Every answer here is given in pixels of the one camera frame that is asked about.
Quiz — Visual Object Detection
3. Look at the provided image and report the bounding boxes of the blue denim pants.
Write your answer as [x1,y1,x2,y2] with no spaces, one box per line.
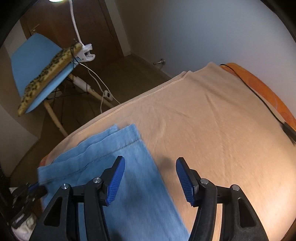
[37,124,192,241]

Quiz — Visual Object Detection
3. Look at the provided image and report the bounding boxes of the white crumpled cloth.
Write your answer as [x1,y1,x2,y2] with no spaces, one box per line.
[11,212,38,240]

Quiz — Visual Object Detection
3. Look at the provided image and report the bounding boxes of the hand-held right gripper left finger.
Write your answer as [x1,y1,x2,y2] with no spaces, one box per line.
[29,156,125,241]

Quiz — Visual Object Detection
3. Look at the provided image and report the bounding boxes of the orange printed bed sheet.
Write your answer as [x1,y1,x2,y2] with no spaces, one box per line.
[38,62,296,167]

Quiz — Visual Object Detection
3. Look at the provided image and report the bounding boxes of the black cable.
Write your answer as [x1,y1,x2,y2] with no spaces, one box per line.
[220,64,296,144]

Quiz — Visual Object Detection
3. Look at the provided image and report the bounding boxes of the white clamp lamp with cable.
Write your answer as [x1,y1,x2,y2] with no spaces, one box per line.
[20,0,125,57]

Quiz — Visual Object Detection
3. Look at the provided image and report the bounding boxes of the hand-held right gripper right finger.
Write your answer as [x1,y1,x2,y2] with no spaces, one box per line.
[176,158,270,241]

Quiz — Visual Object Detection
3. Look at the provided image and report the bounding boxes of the beige fleece blanket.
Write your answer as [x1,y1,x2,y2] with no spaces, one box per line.
[39,61,296,241]

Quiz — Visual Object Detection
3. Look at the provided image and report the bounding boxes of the white cable with switch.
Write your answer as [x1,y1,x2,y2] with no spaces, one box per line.
[79,61,121,114]

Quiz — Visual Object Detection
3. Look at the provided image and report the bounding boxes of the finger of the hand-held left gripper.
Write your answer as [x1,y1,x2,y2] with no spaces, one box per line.
[28,181,48,195]

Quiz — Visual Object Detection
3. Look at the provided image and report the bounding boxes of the leopard print cushion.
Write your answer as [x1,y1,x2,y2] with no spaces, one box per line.
[18,43,83,116]

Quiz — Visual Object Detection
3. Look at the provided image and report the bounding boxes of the blue chair with wooden legs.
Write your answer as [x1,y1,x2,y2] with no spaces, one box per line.
[11,32,115,137]

